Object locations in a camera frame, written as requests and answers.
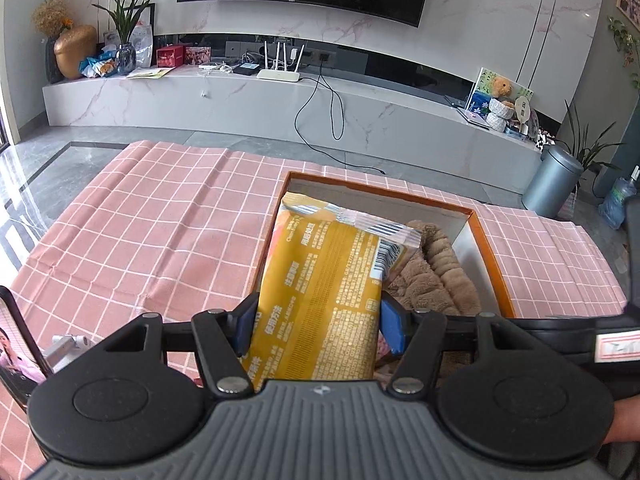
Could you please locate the brown knitted plush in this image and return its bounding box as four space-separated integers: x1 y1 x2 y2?
386 220 482 316

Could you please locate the yellow snack packet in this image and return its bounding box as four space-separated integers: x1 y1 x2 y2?
241 193 421 389

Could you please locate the pink checkered tablecloth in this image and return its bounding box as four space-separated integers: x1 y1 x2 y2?
1 141 639 479

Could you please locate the orange white storage box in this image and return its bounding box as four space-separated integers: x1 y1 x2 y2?
250 171 515 318

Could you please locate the smartphone on stand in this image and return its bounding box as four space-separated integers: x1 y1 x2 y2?
0 286 52 411

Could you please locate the grey metal trash can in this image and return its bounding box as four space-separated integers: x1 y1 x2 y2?
522 145 584 218

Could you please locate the blue water jug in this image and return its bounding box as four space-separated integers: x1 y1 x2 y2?
598 166 639 231

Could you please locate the floor plant by bin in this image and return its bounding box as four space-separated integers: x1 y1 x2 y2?
556 101 624 186

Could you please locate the orange teddy bear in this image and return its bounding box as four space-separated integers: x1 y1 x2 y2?
490 75 513 100

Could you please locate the white wifi router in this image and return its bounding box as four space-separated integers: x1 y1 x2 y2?
257 41 305 82

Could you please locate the red gift box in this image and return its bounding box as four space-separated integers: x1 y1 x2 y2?
156 44 184 68

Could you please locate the golden brown vase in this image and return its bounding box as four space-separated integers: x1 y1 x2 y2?
54 25 98 80

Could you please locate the potted green grass plant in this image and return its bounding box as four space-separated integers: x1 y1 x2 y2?
93 0 152 76

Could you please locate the hanging vine plant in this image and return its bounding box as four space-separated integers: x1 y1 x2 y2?
608 16 639 91

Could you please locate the black power cable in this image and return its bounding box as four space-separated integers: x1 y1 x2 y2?
293 49 388 176

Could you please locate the framed wall picture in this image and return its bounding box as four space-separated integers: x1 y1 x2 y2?
616 0 640 29

